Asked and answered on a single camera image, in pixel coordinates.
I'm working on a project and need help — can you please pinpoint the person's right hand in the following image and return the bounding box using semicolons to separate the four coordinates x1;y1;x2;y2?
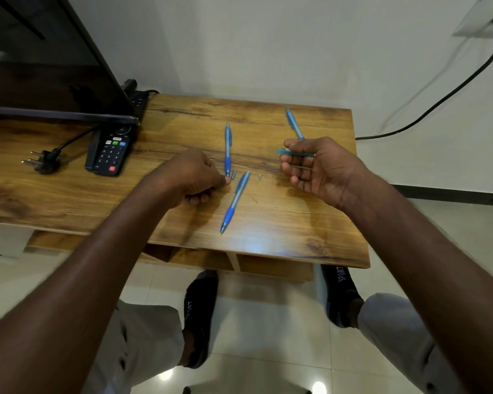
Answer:
279;136;370;212

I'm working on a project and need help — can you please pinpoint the person's left hand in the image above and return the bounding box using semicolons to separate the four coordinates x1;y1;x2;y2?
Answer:
147;148;232;208

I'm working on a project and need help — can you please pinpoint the person's right forearm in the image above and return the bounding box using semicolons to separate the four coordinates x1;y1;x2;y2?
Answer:
339;172;493;394

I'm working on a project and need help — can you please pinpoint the person's left forearm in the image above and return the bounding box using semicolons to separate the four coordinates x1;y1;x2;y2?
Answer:
0;178;177;394

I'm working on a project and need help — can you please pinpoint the person's right black sock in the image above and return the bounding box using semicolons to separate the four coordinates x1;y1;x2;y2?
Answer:
321;264;364;329

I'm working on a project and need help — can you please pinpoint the person's black sock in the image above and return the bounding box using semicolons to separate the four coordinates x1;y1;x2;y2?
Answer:
321;264;364;329
180;269;219;370

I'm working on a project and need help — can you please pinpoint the person's left black sock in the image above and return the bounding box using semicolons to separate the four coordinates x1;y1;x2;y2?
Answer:
180;269;219;370

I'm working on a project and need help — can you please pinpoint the person's right grey trouser leg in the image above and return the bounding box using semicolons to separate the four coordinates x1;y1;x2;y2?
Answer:
357;293;465;394

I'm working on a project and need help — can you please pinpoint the person's grey trouser leg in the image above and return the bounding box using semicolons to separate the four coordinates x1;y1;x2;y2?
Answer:
357;293;465;394
82;299;186;394

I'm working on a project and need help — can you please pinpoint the person's left grey trouser leg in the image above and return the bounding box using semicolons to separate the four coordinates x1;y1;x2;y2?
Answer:
82;299;186;394

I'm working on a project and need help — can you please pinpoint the black remote control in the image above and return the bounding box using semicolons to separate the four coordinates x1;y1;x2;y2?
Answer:
84;125;136;177

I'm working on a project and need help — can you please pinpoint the black power strip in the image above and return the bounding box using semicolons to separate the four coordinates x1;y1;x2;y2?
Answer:
121;79;150;119

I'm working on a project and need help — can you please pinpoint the black television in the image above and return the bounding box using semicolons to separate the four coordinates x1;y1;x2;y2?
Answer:
0;0;141;126

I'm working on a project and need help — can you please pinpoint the black power plug with cable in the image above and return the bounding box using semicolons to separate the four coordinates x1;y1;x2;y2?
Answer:
21;126;99;175

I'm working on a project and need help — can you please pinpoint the white wall socket panel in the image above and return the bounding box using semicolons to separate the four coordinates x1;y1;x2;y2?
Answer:
453;0;493;37

